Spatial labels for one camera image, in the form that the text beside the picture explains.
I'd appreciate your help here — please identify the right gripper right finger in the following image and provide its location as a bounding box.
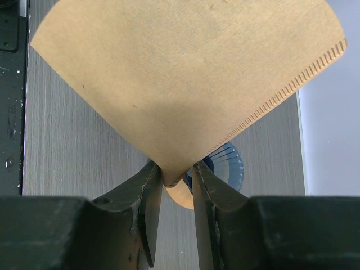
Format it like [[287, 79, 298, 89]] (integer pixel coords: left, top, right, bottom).
[[192, 162, 359, 269]]

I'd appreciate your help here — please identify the wooden dripper holder ring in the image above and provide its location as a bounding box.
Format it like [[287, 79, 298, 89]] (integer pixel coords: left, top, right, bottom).
[[163, 178, 195, 210]]

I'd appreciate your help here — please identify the blue plastic coffee dripper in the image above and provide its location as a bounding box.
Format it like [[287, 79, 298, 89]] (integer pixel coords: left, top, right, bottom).
[[202, 142, 245, 192]]

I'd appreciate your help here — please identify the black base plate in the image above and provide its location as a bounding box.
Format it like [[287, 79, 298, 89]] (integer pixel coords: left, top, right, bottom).
[[1, 1, 29, 196]]

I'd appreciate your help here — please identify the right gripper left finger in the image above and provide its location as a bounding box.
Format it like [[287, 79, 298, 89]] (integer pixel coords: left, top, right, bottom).
[[1, 161, 162, 269]]

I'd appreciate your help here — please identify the brown paper coffee filter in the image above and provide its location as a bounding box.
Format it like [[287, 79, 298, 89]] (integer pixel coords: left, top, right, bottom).
[[31, 1, 347, 187]]

